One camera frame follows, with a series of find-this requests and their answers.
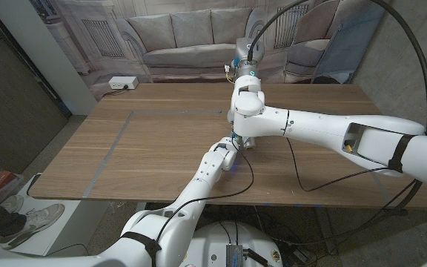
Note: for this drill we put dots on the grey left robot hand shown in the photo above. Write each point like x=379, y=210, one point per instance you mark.
x=238, y=141

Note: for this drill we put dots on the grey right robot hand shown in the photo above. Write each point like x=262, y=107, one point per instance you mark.
x=243, y=48

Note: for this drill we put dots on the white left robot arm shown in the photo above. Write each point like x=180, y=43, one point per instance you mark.
x=198, y=185

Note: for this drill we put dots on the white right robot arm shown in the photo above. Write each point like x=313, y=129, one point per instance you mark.
x=328, y=130

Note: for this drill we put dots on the white power strip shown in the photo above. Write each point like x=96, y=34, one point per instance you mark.
x=123, y=82

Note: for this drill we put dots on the printed sofa room backdrop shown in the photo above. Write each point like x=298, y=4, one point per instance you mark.
x=195, y=33

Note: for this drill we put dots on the blue grey leaning board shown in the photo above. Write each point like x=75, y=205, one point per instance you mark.
x=350, y=41

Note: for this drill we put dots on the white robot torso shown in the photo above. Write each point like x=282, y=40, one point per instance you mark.
x=206, y=244

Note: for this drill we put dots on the silver electronics box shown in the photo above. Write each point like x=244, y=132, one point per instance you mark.
x=233, y=256

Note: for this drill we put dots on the grey table leg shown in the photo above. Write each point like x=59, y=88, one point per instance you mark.
x=326, y=230

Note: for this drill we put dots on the white floor platform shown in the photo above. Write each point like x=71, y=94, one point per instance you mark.
x=72, y=222

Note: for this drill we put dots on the grey sneaker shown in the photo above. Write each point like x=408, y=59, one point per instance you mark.
x=35, y=222
x=11, y=204

